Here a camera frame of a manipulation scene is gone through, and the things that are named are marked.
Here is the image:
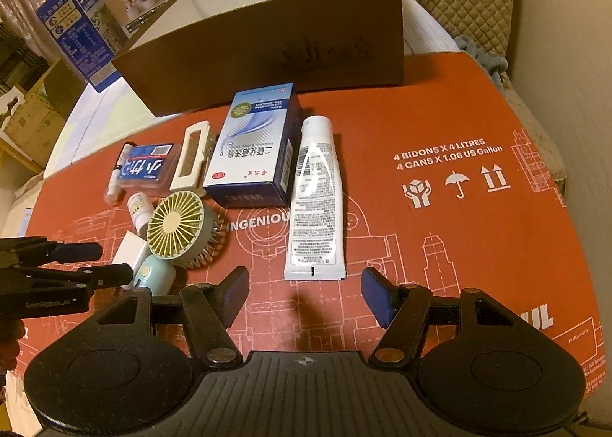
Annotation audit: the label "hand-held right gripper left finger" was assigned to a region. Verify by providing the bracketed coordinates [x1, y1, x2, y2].
[88, 266, 251, 367]

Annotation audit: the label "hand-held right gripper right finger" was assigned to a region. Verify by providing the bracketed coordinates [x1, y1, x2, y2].
[361, 267, 519, 367]

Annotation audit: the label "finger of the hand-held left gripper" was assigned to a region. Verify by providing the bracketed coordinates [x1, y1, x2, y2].
[0, 236, 104, 270]
[28, 263, 135, 295]

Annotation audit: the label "small white box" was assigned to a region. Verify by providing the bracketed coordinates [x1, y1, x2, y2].
[111, 232, 149, 287]

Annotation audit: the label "white lip balm stick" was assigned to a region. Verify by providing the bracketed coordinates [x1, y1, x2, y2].
[104, 141, 137, 204]

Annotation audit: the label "small white pill bottle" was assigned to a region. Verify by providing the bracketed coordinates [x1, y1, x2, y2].
[127, 193, 161, 233]

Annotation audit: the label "pale blue handheld fan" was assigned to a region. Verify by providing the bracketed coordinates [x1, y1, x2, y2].
[125, 192, 229, 298]

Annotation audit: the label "clear plastic box blue label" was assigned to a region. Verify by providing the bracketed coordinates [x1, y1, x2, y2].
[116, 143, 183, 191]

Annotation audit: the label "white squeeze tube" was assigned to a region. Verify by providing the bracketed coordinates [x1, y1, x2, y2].
[283, 115, 346, 282]

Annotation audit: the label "cream hair claw clip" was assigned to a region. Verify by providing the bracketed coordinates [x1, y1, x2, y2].
[169, 120, 221, 191]

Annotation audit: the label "blue white medicine box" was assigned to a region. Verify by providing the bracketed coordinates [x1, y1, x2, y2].
[203, 82, 303, 208]

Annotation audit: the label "brown cardboard box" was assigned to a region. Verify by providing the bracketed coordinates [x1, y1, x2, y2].
[111, 0, 405, 118]

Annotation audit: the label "red printed cardboard sheet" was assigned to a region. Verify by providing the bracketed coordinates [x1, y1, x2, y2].
[0, 52, 608, 437]

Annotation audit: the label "checked tablecloth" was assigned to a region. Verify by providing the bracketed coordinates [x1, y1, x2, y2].
[43, 78, 182, 179]

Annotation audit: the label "cardboard storage boxes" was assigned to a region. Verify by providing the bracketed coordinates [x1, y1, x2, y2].
[0, 59, 87, 170]

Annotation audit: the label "blue carton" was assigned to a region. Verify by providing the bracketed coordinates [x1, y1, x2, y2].
[36, 0, 122, 93]

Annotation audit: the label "grey blanket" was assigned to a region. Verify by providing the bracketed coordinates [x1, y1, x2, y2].
[452, 33, 510, 88]

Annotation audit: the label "white carton with picture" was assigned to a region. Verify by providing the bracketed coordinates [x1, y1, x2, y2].
[103, 0, 180, 41]

